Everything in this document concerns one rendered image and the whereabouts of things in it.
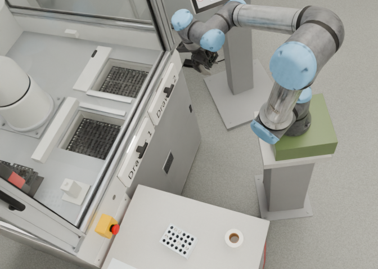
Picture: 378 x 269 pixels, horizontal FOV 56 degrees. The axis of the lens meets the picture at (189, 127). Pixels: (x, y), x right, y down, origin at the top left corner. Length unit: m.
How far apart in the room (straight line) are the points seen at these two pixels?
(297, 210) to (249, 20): 1.37
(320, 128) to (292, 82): 0.61
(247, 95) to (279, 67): 1.70
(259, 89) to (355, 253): 1.23
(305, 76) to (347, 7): 2.46
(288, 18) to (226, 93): 1.62
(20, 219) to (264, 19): 0.90
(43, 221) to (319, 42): 0.91
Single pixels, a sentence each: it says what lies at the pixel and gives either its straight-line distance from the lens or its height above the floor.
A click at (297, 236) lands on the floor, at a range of 2.25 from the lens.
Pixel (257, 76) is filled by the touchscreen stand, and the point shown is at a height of 0.04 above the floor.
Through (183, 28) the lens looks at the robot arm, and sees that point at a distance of 1.27.
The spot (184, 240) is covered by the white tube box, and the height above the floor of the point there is 0.79.
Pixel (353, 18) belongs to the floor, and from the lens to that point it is 3.27.
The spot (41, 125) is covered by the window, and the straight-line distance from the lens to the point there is 1.07.
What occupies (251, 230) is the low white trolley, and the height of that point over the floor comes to 0.76.
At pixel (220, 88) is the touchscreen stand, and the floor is 0.04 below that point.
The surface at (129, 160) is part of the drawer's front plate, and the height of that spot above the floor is 0.92.
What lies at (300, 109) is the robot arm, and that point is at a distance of 1.37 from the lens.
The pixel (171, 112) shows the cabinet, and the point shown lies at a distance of 1.83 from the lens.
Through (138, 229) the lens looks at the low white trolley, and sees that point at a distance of 1.54.
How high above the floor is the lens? 2.17
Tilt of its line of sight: 57 degrees down
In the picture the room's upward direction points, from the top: 18 degrees counter-clockwise
